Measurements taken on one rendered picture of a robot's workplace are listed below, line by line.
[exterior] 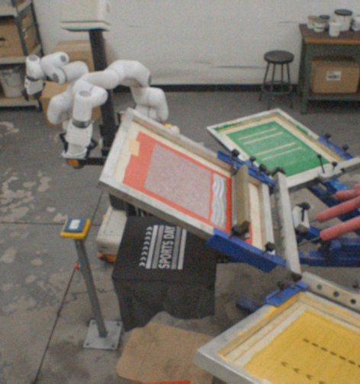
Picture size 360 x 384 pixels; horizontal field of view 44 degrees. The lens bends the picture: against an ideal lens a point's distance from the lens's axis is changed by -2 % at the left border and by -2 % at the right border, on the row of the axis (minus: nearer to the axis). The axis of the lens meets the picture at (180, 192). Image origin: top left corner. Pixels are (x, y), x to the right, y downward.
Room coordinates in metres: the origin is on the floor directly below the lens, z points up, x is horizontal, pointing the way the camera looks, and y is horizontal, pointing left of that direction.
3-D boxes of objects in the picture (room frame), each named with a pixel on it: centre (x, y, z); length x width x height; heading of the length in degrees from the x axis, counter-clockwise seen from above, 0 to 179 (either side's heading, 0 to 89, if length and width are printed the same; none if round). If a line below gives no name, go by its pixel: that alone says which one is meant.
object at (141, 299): (1.42, 0.09, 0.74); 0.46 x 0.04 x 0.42; 83
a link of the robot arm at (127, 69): (1.98, 0.20, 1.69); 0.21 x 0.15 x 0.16; 158
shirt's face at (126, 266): (1.62, 0.07, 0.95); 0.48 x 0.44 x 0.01; 83
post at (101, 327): (1.81, 0.56, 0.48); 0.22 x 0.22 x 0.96; 83
